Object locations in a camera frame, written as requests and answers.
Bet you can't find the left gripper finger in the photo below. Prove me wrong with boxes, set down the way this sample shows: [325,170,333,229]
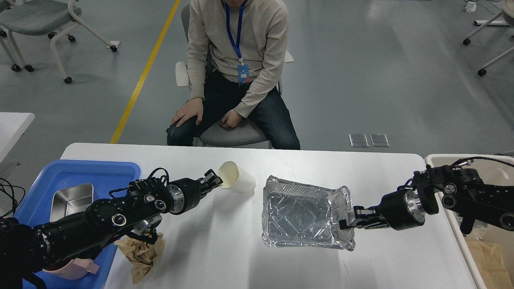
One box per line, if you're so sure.
[198,169,223,198]

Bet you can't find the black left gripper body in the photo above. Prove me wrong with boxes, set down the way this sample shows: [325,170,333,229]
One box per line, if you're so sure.
[167,178,202,215]

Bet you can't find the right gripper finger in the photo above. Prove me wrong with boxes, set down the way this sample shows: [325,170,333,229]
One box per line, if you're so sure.
[339,206,384,230]

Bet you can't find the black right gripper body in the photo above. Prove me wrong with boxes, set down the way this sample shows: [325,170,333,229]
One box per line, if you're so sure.
[377,189,425,230]

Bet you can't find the white paper cup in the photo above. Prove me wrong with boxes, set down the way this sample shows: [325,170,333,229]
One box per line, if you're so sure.
[217,161,256,194]

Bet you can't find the aluminium foil tray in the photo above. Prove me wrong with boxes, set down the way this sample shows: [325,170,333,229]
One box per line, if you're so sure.
[262,175,355,251]

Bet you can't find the brown paper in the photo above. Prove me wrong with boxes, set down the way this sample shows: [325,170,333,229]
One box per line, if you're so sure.
[114,232,165,284]

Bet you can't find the stainless steel rectangular container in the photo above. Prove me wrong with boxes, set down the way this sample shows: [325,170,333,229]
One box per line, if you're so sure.
[49,183,94,222]

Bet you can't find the pink mug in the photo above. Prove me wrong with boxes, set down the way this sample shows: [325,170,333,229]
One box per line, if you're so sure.
[43,258,99,280]

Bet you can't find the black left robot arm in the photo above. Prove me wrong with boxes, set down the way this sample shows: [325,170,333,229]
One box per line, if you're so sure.
[0,169,223,289]

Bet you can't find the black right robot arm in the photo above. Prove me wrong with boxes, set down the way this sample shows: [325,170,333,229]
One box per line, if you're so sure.
[339,156,514,234]

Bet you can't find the grey office chair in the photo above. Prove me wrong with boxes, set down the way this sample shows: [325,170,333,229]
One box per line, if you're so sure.
[175,4,294,149]

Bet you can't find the metal floor socket plate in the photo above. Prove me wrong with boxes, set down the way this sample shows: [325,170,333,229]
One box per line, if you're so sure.
[349,133,369,148]

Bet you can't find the clear plastic bag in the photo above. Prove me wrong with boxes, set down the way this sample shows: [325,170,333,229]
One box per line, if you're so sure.
[461,220,488,240]

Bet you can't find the blue plastic tray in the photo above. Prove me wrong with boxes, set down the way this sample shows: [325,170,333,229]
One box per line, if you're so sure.
[15,160,140,289]

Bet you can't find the beige plastic bin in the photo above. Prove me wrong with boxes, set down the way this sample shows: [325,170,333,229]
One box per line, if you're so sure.
[444,160,514,289]

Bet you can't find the seated person beige sweater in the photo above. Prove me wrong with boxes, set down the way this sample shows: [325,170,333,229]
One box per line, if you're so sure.
[166,0,301,151]

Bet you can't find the white side table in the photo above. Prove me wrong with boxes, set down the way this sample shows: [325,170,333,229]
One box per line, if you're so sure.
[0,112,35,161]

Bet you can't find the white rolling stand legs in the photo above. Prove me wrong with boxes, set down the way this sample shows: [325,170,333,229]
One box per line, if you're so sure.
[462,0,514,77]

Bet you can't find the grey chair far left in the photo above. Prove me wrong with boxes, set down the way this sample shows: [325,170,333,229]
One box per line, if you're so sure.
[0,0,118,84]

